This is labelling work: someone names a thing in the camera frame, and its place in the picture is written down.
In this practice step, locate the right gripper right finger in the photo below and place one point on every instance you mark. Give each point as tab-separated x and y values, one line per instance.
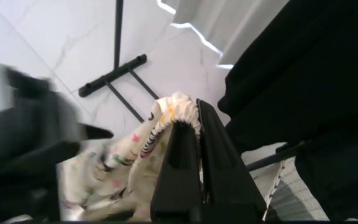
228	193

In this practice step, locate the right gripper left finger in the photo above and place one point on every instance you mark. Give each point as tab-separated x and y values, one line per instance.
176	193

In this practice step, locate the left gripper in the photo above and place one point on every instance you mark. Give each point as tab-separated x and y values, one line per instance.
26	130

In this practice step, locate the cream printed garment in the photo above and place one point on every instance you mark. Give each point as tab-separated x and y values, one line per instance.
120	174

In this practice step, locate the black garment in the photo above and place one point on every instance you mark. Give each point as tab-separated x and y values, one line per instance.
306	77

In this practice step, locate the white laundry basket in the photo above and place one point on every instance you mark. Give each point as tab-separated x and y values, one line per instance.
291	193

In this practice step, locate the black clothes rack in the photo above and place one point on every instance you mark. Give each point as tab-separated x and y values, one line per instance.
117	71

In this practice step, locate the white curtain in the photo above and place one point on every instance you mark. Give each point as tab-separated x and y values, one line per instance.
228	21

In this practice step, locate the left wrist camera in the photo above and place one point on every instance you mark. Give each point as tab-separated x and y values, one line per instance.
26	82

